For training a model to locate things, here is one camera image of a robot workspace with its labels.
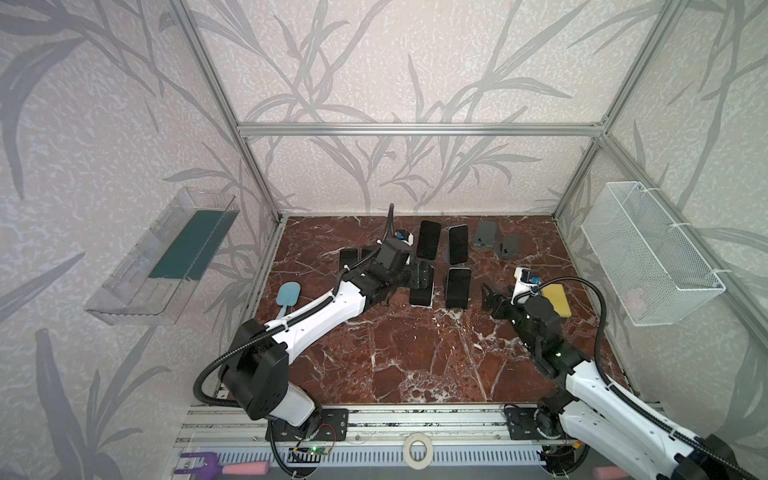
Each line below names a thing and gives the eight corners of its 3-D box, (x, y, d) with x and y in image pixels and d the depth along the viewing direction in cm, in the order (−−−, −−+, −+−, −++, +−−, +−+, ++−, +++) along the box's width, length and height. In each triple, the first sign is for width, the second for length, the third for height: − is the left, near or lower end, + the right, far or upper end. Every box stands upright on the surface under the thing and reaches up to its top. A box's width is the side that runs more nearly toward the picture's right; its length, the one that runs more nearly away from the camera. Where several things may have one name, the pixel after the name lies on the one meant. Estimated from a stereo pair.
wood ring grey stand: (471, 253, 112) (476, 237, 104) (469, 238, 116) (473, 221, 109) (493, 253, 112) (499, 237, 104) (489, 238, 116) (495, 221, 109)
